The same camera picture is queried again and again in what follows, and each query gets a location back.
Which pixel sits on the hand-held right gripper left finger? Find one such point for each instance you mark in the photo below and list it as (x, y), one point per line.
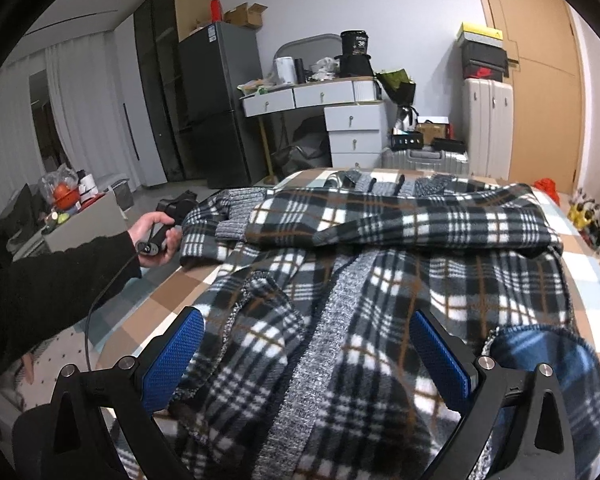
(172, 355)

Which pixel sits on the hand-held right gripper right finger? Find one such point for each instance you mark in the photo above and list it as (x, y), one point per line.
(442, 360)

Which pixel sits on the plaid fleece jacket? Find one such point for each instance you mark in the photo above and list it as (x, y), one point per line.
(360, 300)

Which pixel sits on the person's left forearm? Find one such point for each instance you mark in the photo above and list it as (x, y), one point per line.
(45, 300)

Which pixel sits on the person's left hand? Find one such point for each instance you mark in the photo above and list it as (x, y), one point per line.
(142, 230)

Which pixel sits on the white mesh basket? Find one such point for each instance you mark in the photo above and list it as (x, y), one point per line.
(121, 195)

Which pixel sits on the grey low table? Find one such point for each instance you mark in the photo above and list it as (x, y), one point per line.
(80, 225)

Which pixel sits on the grey refrigerator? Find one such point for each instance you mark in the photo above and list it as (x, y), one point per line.
(220, 105)

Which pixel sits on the plastic bag with orange fruit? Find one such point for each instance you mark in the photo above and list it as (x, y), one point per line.
(60, 187)

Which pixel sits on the black bag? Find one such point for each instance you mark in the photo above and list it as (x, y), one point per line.
(300, 155)

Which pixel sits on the dark tall cabinet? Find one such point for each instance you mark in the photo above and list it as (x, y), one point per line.
(157, 70)

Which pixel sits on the white curtain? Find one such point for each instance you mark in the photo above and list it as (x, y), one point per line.
(75, 110)

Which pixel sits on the bed with checked sheet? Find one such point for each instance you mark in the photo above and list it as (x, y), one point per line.
(585, 270)

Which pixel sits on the white dressing table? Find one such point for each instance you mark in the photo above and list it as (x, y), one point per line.
(305, 95)

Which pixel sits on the white paper roll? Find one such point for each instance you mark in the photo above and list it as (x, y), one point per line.
(285, 71)

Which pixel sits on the white drawer cabinet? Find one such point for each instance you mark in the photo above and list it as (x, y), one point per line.
(355, 130)

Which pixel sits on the red cloth item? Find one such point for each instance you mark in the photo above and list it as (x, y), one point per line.
(546, 189)

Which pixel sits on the silver suitcase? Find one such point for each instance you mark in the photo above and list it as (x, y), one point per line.
(425, 160)

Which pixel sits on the red box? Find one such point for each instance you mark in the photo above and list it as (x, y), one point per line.
(216, 10)

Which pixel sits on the yellow toy figures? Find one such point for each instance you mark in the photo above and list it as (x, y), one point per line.
(582, 215)

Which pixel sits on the grey arched mirror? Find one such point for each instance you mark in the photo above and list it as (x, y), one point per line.
(305, 50)

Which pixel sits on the open cardboard box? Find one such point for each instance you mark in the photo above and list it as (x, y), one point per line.
(245, 15)

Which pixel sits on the black round hat box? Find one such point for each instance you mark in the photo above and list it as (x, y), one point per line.
(355, 66)

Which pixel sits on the brown paper bag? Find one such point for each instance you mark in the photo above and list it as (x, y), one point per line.
(432, 132)

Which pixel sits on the white suitcase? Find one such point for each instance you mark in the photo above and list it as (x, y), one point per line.
(487, 125)

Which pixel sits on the black round tub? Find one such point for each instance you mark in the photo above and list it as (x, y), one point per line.
(355, 42)

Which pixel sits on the black wrapped flower bouquet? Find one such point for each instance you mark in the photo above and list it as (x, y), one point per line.
(395, 82)

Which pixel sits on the wooden door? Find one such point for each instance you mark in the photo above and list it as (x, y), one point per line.
(540, 85)

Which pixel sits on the black shoe box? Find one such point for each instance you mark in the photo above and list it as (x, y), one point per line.
(482, 62)

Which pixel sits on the yellow shoe box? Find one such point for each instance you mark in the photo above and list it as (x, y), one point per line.
(480, 35)

